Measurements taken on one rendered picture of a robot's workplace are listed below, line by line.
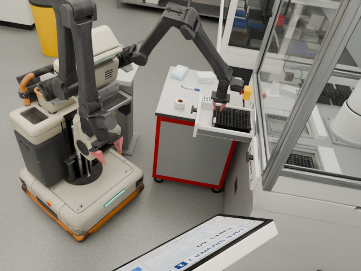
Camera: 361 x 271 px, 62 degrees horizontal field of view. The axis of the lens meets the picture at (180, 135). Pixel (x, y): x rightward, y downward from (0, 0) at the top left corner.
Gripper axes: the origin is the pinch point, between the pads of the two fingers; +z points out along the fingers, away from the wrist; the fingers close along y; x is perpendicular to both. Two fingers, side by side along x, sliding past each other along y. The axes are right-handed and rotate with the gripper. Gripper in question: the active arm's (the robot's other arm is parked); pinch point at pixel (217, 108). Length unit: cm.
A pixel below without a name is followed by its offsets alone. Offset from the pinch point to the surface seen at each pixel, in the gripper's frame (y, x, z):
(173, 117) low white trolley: 25.7, -13.7, 23.9
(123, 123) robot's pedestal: 70, -44, 67
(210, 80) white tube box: 7, -61, 21
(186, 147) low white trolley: 14, -15, 49
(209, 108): 4.3, -16.4, 13.4
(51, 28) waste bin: 200, -174, 63
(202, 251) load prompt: -1, 94, -19
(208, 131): 2.3, 7.8, 10.8
